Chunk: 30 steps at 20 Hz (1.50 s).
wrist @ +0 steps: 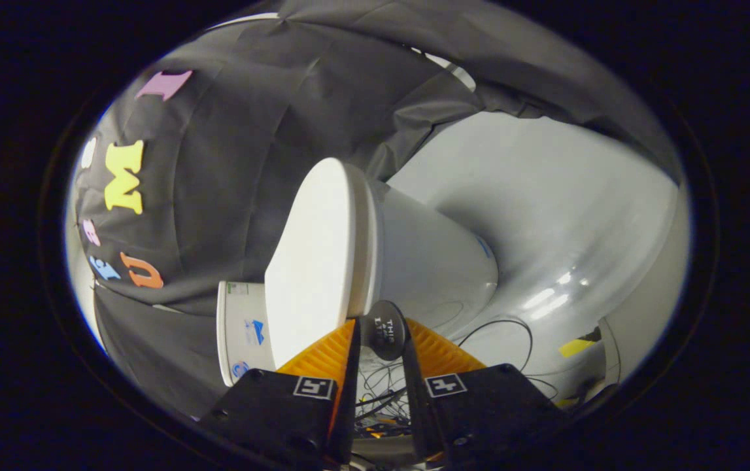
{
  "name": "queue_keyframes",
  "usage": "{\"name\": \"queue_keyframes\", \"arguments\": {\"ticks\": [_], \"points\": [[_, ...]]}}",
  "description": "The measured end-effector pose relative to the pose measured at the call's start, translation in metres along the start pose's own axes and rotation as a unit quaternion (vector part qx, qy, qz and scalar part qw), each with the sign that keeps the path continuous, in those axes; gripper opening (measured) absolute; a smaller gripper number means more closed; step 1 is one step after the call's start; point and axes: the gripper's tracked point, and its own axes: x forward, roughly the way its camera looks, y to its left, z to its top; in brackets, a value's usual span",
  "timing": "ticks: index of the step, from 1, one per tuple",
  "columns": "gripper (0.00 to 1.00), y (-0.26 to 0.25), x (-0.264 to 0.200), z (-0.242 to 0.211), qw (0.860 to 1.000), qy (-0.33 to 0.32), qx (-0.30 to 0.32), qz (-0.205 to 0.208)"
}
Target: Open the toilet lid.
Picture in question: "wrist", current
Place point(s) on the white toilet body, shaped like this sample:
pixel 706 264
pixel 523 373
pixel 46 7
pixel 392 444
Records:
pixel 433 261

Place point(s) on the yellow tape piece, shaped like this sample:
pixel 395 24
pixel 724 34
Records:
pixel 575 347

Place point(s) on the black backdrop cloth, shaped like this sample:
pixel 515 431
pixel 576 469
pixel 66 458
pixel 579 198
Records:
pixel 218 196

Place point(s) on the white toilet lid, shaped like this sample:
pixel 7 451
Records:
pixel 316 261

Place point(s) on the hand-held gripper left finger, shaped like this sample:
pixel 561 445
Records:
pixel 283 418

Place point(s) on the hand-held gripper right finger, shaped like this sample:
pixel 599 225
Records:
pixel 479 412

